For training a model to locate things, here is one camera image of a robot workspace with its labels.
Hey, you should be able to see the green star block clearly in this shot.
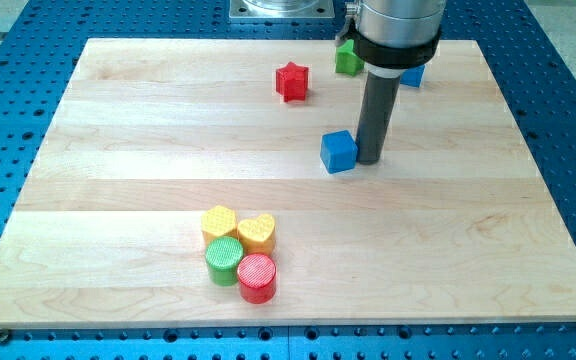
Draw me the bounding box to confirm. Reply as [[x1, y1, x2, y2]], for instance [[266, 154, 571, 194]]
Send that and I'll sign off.
[[335, 39, 364, 76]]

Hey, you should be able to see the yellow heart block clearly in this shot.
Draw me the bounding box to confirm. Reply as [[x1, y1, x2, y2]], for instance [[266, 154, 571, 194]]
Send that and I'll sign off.
[[237, 214, 276, 256]]

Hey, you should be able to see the red star block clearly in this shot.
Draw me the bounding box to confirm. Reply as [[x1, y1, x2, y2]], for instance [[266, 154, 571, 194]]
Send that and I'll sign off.
[[275, 62, 309, 102]]

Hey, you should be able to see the red cylinder block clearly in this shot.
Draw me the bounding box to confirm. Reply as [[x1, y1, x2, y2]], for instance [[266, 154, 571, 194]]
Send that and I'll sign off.
[[237, 253, 277, 304]]

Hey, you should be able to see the blue perforated table plate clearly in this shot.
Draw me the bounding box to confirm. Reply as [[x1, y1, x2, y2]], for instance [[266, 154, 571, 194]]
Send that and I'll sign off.
[[0, 1, 576, 359]]

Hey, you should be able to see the green cylinder block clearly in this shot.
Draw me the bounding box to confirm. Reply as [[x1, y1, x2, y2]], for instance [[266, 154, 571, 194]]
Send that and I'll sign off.
[[205, 236, 244, 286]]

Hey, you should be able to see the blue cube block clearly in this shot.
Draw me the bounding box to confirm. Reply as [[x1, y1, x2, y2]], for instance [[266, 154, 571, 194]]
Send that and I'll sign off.
[[320, 130, 358, 174]]

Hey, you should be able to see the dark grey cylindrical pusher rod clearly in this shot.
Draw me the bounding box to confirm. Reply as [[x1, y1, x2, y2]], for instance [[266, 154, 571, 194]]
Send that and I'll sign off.
[[355, 73, 400, 165]]

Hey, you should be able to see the blue block behind arm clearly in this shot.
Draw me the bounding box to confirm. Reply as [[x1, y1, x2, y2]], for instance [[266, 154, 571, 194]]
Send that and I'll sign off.
[[400, 65, 425, 88]]

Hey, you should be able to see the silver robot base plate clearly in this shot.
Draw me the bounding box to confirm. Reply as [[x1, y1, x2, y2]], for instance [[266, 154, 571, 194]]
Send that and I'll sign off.
[[229, 0, 335, 19]]

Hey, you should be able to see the light wooden board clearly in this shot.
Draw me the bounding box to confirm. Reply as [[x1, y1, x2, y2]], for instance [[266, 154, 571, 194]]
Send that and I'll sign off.
[[0, 38, 576, 329]]

